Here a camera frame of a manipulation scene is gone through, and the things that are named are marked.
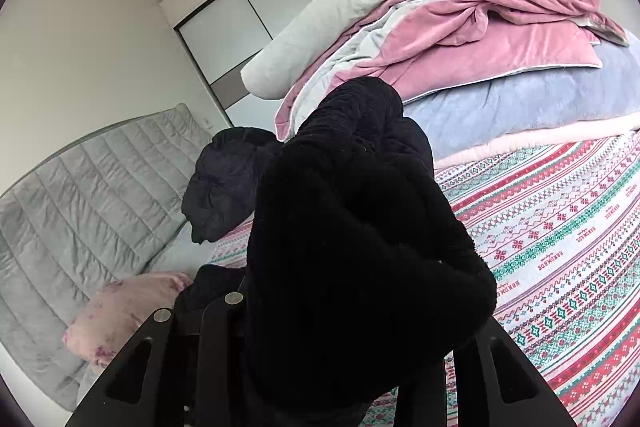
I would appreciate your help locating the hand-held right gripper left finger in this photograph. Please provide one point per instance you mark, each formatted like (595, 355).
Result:
(222, 322)

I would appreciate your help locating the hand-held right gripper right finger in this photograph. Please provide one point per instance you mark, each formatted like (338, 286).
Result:
(495, 367)

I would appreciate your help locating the black quilted jacket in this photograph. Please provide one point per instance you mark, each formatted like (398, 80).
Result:
(350, 232)

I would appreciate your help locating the pink floral pillow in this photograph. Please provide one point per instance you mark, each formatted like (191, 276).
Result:
(120, 312)

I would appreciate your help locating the black puffer jacket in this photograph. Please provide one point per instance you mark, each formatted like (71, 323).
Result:
(220, 192)

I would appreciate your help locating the grey quilted headboard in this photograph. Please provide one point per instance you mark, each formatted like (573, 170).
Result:
(75, 207)

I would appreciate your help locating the white wardrobe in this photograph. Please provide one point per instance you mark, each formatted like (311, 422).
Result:
(220, 37)

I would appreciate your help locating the pink and grey blanket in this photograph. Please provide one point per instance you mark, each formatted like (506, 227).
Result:
(450, 42)

